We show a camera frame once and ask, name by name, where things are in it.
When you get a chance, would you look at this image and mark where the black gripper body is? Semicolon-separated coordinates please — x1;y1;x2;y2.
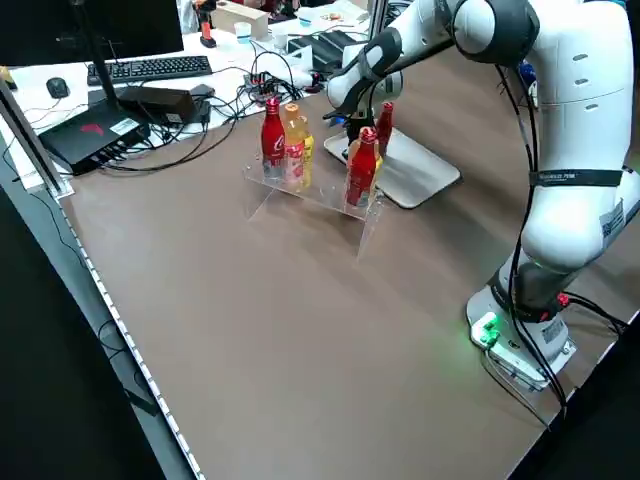
343;110;379;141

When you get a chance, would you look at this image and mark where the red cola bottle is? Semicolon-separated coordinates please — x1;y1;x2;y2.
375;101;395;157
260;97;287;182
344;126;380;209

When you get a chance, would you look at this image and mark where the white rectangular tray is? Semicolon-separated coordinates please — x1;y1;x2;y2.
323;127;462;210

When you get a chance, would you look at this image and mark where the clear acrylic bottle shelf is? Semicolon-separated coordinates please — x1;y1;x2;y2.
242;149;387;259

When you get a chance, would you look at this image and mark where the black equipment case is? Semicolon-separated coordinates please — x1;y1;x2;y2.
287;29;374;70

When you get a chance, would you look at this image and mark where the power strip with plugs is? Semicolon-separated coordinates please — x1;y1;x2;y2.
242;72;281;104

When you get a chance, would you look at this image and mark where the light wooden box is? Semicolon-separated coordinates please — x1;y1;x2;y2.
213;1;272;42

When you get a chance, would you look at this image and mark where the orange and black power tool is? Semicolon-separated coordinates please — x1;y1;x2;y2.
193;0;219;50

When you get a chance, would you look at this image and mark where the black power adapter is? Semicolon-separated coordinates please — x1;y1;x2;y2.
116;84;217;127

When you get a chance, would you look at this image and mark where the black keyboard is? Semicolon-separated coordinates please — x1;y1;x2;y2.
86;54;214;87

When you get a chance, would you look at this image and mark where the black monitor stand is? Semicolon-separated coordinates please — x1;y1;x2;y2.
69;0;124;119

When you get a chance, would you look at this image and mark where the black box device red logo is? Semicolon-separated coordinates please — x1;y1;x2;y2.
37;98;152;177

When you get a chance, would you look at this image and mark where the black computer monitor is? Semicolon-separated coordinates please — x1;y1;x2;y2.
0;0;185;67

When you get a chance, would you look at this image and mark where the black desk cable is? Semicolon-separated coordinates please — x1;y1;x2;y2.
99;107;241;174

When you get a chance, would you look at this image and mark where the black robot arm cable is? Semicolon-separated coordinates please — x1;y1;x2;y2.
492;62;629;431

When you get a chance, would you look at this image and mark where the silver aluminium frame post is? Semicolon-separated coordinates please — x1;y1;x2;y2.
0;77;75;197

